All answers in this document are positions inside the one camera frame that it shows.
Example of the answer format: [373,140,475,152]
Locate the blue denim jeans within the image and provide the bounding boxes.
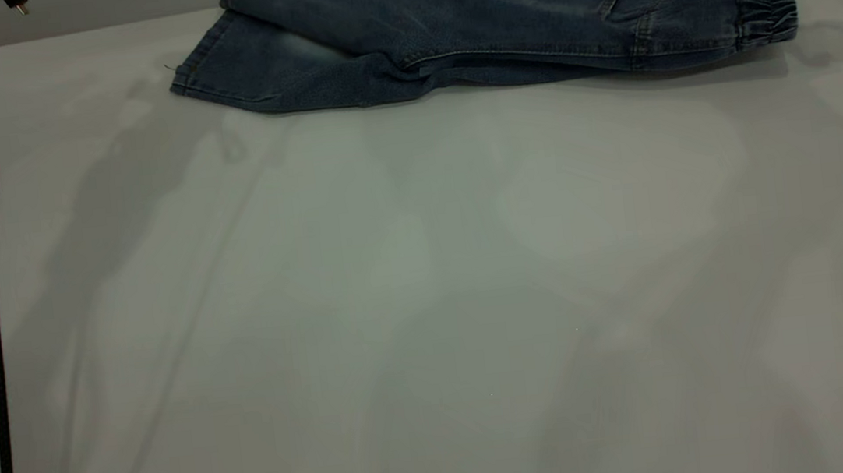
[160,0,803,129]

